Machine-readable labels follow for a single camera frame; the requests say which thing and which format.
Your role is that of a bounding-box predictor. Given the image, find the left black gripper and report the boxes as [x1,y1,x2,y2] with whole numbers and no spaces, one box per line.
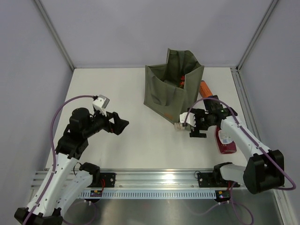
[83,107,128,138]

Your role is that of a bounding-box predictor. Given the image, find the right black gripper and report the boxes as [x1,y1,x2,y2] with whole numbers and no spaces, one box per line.
[187,108,213,138]

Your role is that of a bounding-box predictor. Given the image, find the orange bottle blue base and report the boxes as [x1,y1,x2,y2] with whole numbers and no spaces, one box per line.
[199,80,213,98]

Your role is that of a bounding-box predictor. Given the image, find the red bottle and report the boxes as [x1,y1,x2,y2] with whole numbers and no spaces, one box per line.
[179,75,185,89]
[215,127,237,154]

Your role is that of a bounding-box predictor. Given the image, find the green pump bottle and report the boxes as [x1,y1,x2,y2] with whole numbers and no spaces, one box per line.
[164,80,178,87]

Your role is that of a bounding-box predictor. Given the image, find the green bottle beige cap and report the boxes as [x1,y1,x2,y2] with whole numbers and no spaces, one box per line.
[174,122,187,131]

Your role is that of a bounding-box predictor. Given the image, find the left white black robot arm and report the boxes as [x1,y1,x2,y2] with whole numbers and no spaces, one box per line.
[14,108,129,225]

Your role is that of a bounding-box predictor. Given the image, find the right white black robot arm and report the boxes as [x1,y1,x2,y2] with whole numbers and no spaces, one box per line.
[179,96,285,194]

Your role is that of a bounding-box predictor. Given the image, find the green canvas bag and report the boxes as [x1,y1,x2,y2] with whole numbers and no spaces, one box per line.
[144,49,204,124]

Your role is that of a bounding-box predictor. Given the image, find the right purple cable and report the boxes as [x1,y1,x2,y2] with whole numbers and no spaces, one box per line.
[184,96,296,225]

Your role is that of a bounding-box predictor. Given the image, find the purple cable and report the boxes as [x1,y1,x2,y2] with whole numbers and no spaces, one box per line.
[22,95,100,225]
[184,96,296,225]

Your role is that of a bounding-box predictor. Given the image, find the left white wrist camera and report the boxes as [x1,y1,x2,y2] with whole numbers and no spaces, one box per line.
[92,95,110,117]

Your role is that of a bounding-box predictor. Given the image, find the aluminium mounting rail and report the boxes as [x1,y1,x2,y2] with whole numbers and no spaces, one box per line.
[30,169,286,190]

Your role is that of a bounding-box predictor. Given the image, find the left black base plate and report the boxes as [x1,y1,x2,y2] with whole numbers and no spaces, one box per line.
[90,172,116,188]

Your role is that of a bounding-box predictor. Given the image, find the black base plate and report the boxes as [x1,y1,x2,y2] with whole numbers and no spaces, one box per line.
[90,172,116,188]
[196,172,233,188]

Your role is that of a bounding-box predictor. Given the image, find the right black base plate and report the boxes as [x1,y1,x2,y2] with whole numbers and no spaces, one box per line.
[196,172,233,188]

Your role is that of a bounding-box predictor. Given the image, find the white slotted cable duct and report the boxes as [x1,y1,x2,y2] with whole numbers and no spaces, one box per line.
[78,190,217,199]

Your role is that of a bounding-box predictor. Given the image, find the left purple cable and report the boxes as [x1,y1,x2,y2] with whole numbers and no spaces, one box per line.
[22,95,100,225]

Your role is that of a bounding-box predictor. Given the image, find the left aluminium frame post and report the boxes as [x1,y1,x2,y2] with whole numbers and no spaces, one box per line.
[32,0,75,72]

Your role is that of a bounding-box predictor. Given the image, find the aluminium frame post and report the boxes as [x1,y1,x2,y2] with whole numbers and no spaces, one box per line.
[32,0,75,72]
[236,0,280,72]

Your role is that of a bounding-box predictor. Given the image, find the right aluminium frame post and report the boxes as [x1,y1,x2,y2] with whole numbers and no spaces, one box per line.
[236,0,280,72]

